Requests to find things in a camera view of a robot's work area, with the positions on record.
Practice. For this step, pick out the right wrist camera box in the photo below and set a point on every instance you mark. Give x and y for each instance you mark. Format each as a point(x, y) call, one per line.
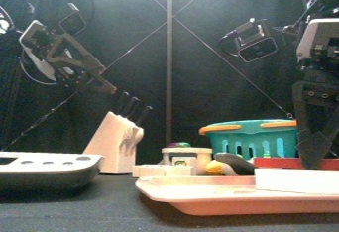
point(255, 44)

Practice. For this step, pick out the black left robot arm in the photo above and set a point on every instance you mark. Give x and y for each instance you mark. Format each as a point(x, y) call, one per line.
point(8, 4)

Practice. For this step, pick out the white round toy container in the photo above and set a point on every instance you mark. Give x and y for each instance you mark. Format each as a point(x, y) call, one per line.
point(190, 156)

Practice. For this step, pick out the white toy block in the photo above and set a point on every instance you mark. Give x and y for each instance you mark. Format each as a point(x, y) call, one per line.
point(160, 170)

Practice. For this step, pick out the grey toy kitchen scale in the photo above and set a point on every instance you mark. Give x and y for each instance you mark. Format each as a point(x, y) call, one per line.
point(44, 171)

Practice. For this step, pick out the yellow toy piece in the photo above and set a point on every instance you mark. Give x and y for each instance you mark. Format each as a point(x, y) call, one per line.
point(214, 168)

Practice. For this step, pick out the grey vertical frame pole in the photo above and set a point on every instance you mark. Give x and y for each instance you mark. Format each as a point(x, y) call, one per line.
point(168, 60)

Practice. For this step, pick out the pink plastic tray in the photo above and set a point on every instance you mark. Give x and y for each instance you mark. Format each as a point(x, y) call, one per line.
point(211, 194)

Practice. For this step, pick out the white knife block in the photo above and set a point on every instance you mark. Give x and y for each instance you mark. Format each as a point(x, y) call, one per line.
point(115, 143)

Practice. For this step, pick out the red flat box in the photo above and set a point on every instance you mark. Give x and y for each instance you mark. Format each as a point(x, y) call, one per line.
point(282, 162)

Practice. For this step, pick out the black and white toy piece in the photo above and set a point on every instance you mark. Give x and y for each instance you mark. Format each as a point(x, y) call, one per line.
point(238, 164)

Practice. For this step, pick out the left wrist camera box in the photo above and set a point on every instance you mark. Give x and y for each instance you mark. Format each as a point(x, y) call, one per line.
point(72, 23)

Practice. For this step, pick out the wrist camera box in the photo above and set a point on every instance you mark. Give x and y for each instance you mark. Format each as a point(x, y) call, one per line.
point(72, 23)
point(255, 44)

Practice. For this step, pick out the purple and green toy piece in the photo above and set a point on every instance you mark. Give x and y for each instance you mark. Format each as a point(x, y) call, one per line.
point(179, 144)

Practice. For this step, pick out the white flat box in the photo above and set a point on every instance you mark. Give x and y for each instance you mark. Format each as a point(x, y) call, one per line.
point(295, 180)

